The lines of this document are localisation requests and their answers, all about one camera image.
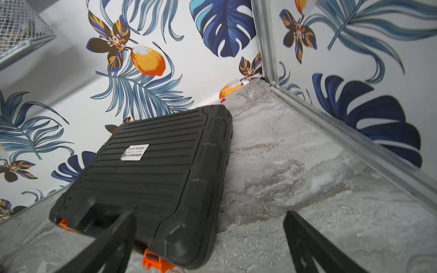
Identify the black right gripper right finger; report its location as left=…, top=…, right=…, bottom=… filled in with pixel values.
left=283, top=210, right=366, bottom=273

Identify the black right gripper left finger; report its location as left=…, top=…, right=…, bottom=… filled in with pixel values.
left=57, top=213, right=136, bottom=273

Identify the black plastic tool case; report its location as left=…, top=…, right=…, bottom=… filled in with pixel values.
left=49, top=105, right=233, bottom=270

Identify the white wire mesh basket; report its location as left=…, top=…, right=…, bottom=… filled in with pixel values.
left=1, top=0, right=56, bottom=70

